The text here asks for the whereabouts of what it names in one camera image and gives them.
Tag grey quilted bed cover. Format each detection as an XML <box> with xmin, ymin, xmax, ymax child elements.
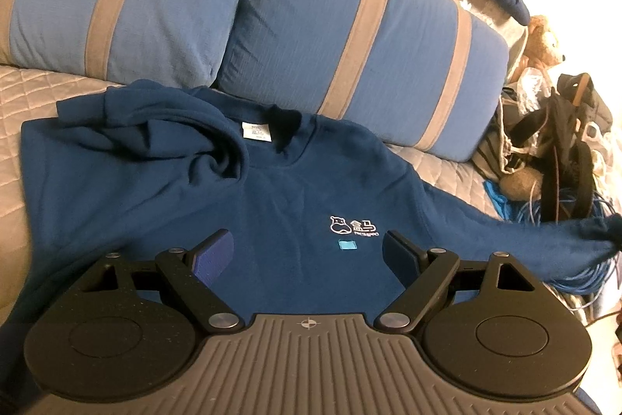
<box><xmin>0</xmin><ymin>65</ymin><xmax>499</xmax><ymax>320</ymax></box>

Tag right blue striped pillow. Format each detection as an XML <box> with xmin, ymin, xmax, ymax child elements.
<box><xmin>217</xmin><ymin>0</ymin><xmax>509</xmax><ymax>161</ymax></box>

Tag black bag with straps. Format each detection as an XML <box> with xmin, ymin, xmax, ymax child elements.
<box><xmin>508</xmin><ymin>73</ymin><xmax>613</xmax><ymax>222</ymax></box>

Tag blue coiled cable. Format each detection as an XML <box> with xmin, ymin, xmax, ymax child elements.
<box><xmin>483</xmin><ymin>178</ymin><xmax>622</xmax><ymax>314</ymax></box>

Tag dark blue sweatshirt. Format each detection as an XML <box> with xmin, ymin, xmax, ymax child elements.
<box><xmin>1</xmin><ymin>80</ymin><xmax>621</xmax><ymax>404</ymax></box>

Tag brown teddy bear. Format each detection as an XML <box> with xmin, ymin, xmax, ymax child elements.
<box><xmin>500</xmin><ymin>15</ymin><xmax>565</xmax><ymax>201</ymax></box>

